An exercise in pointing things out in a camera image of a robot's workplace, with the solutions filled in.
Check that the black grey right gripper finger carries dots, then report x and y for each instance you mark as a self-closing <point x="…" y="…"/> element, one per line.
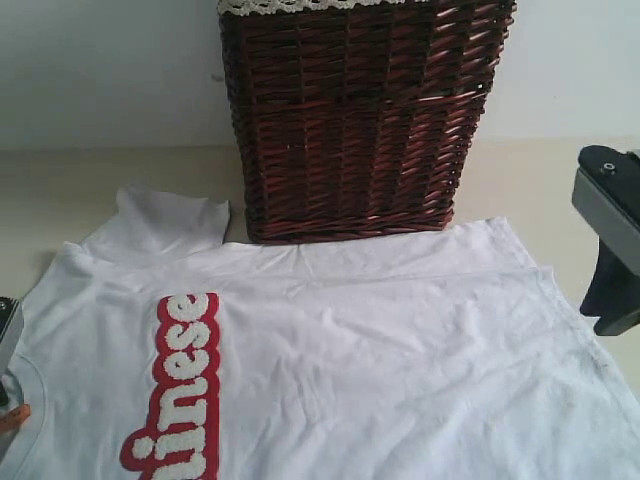
<point x="606" y="195"/>

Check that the white t-shirt red lettering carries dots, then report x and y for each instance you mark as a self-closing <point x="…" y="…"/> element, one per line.
<point x="155" y="350"/>

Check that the dark red wicker basket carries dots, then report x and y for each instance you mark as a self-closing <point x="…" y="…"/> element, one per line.
<point x="357" y="123"/>

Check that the orange neck label tag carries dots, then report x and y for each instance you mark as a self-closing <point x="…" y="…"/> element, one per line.
<point x="15" y="418"/>

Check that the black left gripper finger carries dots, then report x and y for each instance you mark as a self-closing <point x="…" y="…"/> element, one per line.
<point x="613" y="295"/>
<point x="11" y="327"/>

